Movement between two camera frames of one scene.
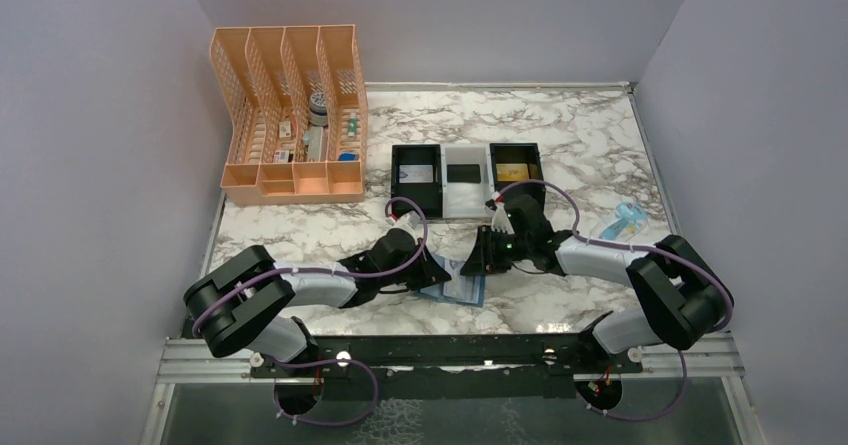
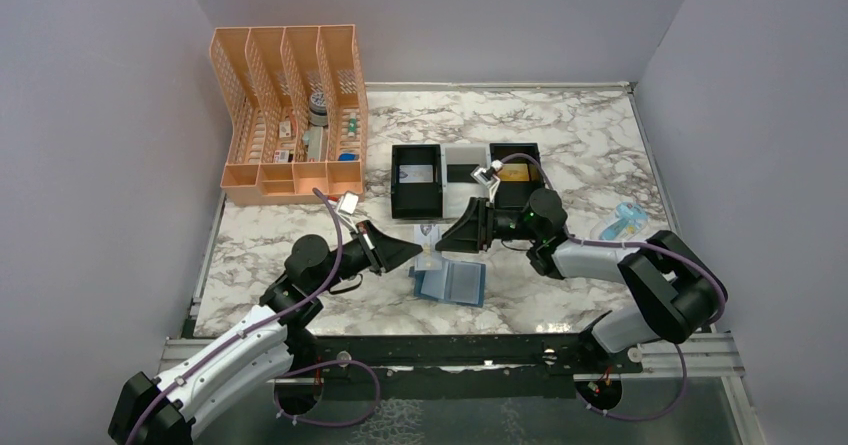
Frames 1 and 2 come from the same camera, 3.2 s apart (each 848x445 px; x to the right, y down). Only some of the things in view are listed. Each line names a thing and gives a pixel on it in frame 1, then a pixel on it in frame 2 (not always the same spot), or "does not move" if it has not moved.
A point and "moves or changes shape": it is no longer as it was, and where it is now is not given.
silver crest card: [461, 287] moves or changes shape
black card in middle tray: [467, 173] does not move
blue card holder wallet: [460, 288] does not move
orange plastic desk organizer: [296, 111] does not move
